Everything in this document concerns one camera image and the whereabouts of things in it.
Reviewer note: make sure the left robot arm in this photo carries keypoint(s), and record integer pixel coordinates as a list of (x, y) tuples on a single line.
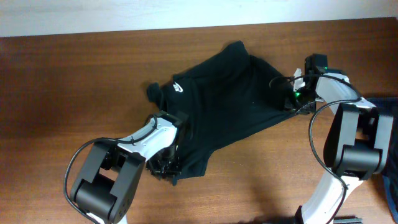
[(107, 181)]

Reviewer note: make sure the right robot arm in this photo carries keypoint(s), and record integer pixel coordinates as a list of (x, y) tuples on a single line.
[(357, 143)]

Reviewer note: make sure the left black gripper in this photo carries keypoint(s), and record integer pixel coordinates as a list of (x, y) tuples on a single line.
[(158, 171)]

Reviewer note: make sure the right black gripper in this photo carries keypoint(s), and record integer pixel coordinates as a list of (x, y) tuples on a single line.
[(299, 110)]

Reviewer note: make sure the black nike t-shirt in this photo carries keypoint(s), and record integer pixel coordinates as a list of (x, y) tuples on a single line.
[(227, 98)]

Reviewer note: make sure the blue denim jeans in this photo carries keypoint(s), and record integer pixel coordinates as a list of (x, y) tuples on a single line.
[(386, 182)]

